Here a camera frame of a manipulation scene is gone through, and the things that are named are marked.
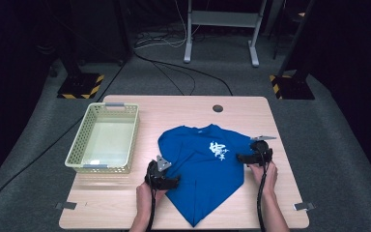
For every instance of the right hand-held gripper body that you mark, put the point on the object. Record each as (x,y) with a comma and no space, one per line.
(261,151)

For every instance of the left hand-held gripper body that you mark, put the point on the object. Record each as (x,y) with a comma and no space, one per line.
(156,177)

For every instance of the blue t-shirt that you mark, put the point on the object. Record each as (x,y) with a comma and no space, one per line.
(203,180)

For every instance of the person's left hand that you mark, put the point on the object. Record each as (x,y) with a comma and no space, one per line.
(145,198)

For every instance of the person's right hand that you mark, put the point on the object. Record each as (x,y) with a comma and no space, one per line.
(269,179)

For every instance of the cream perforated plastic basket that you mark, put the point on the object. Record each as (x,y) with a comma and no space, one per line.
(106,141)

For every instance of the grey tape strip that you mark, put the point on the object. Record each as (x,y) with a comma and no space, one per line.
(66,205)
(304,206)

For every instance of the black stand with striped base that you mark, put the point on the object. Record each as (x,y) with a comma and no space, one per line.
(79,85)
(293,87)

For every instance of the dark cabinet on castors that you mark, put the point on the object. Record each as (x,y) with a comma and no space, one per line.
(99,29)

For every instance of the white metal stand frame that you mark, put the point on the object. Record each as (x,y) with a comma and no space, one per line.
(222,18)

